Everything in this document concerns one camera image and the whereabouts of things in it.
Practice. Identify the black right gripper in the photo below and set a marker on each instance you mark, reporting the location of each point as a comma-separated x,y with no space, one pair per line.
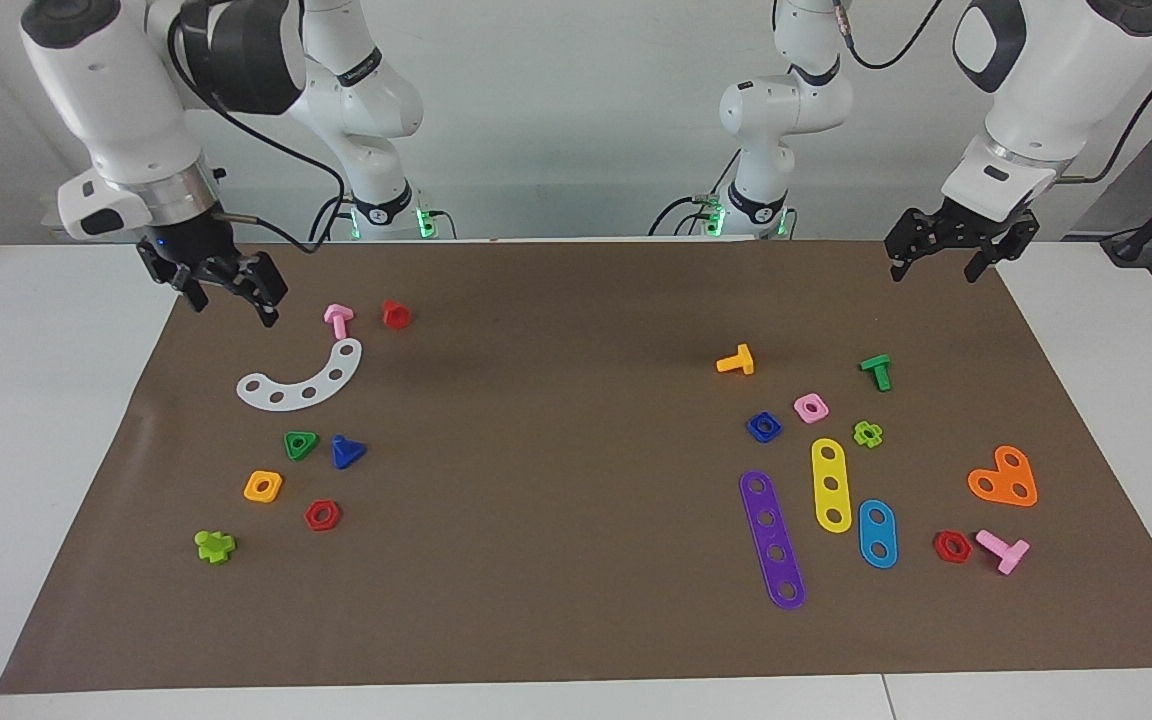
196,250

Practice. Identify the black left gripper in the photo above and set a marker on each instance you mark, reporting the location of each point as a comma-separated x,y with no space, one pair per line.
956,230

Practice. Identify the blue plastic bolt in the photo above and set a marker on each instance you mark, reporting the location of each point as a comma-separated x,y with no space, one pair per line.
344,455

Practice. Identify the blue square nut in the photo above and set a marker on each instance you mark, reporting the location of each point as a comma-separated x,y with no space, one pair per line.
752,430

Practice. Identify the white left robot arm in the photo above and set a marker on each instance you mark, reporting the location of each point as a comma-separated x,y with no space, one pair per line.
1036,100

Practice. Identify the pink plastic bolt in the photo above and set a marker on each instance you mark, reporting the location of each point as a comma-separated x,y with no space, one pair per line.
1011,552
338,318

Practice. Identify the white curved five-hole plate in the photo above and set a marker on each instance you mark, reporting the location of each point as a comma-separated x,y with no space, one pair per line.
293,398

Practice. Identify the green plastic bolt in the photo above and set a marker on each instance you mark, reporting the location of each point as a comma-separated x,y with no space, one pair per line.
878,370

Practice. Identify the green triangle nut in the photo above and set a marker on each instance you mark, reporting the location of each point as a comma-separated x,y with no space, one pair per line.
292,452

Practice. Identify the red plastic bolt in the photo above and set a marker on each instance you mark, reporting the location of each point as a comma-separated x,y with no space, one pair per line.
396,315

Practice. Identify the lime green flower nut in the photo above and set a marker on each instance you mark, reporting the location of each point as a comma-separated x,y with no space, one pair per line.
858,436

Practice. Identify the orange square nut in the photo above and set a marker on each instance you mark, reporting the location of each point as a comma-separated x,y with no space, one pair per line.
250,490

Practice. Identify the pink square nut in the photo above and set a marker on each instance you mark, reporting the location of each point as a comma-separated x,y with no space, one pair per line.
801,412

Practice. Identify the orange plastic bolt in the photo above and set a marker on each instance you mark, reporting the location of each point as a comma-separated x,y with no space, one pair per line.
741,360

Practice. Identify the orange three-hole angled plate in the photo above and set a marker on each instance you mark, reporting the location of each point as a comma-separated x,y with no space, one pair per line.
1002,480

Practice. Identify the red hexagon nut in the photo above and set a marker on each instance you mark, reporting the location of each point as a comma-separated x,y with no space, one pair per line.
939,548
310,517

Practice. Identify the yellow three-hole plate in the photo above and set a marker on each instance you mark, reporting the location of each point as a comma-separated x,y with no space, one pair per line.
830,470

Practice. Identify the lime green cross bolt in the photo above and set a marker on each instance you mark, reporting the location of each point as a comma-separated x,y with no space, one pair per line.
214,548

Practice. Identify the blue two-hole plate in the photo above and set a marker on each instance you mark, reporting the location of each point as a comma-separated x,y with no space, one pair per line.
877,535

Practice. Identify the purple four-hole plate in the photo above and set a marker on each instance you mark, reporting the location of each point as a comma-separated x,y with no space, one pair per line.
772,537

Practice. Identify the brown table mat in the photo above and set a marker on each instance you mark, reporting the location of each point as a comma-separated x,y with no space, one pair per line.
536,560

